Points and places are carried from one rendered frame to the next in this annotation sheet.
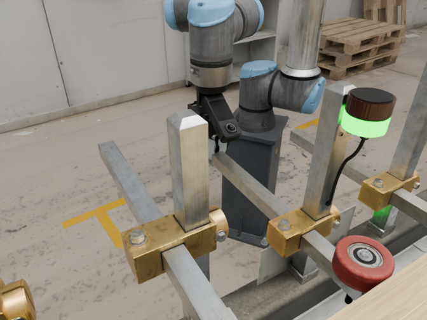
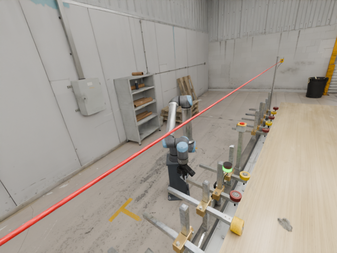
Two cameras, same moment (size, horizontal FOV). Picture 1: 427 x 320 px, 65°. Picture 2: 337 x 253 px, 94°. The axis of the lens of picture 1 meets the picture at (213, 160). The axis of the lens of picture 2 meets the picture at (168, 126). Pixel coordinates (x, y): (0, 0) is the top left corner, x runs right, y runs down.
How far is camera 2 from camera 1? 0.79 m
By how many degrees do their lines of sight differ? 20
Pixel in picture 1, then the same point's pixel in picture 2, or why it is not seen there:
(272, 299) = not seen: hidden behind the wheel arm
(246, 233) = not seen: hidden behind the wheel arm
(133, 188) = (187, 197)
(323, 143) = (219, 173)
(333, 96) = (220, 164)
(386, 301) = (243, 202)
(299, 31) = (186, 131)
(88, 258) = (128, 229)
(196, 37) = (181, 154)
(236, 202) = (176, 186)
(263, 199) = not seen: hidden behind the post
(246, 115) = (174, 157)
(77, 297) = (133, 246)
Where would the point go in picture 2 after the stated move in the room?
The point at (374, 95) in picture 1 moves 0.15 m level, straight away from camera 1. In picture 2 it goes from (228, 164) to (223, 152)
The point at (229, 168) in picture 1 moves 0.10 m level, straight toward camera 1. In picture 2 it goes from (193, 181) to (199, 190)
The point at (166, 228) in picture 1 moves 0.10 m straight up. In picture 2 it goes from (203, 204) to (203, 192)
